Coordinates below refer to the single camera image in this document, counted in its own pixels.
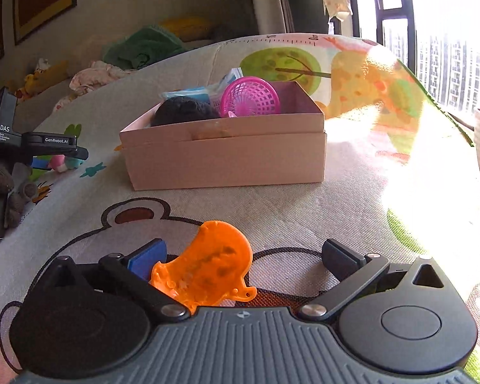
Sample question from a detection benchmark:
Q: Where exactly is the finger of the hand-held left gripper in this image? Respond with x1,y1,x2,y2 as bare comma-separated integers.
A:
31,147,90,169

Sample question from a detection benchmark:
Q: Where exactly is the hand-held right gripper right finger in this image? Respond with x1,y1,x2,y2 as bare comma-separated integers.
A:
297,238,445,321

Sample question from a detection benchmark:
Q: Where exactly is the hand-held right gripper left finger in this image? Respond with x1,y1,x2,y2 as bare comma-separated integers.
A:
44,238,192,323

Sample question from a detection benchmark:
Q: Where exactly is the orange plastic toy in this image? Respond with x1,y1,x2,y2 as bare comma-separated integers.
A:
149,220,257,313

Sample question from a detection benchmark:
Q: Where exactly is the pink cardboard box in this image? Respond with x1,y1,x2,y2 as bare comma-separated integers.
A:
118,80,328,191

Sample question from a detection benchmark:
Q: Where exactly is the blue and white tissue packet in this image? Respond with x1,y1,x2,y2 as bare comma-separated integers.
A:
161,67,246,107

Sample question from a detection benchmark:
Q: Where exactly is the pink plastic basket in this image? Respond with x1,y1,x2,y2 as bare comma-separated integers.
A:
219,76,281,118

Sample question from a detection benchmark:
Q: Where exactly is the grey sofa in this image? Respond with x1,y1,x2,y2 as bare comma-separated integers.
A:
0,76,89,137

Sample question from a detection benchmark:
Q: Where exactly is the yellow plush toy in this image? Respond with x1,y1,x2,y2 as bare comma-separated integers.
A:
14,58,54,100

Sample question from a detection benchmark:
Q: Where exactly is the grey plush toy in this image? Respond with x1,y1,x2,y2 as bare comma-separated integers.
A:
0,159,38,228

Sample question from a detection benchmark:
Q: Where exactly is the printed play mat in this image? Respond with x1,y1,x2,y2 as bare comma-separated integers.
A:
0,33,480,384

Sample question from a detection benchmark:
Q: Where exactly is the pink patterned cloth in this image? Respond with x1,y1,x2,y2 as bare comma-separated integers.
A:
52,60,139,113

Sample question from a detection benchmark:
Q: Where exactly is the black fuzzy ball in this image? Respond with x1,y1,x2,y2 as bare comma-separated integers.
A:
150,96,221,127

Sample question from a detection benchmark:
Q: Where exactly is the green blanket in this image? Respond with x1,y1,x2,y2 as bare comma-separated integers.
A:
102,26,188,72

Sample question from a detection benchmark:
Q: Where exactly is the grey curtain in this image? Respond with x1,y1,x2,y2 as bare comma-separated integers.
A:
246,0,332,43

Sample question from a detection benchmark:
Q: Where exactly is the yellow framed wall picture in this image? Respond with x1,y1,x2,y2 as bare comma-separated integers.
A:
13,0,77,46

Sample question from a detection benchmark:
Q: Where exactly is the black window frame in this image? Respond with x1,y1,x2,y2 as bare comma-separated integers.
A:
346,0,420,76

